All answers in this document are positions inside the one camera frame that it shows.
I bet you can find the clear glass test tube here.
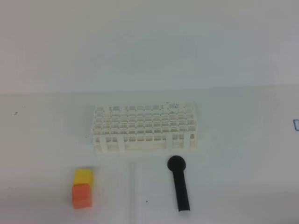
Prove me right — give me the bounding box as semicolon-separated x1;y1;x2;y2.
129;162;137;224

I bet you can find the white test tube rack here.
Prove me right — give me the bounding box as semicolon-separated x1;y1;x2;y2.
91;102;198;154

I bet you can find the yellow cube block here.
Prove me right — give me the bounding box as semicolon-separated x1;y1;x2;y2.
73;168;93;188

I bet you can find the orange cube block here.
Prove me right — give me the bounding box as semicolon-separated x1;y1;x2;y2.
71;183;92;209

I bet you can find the black scoop with handle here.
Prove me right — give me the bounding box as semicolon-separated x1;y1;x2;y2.
167;155;190;212

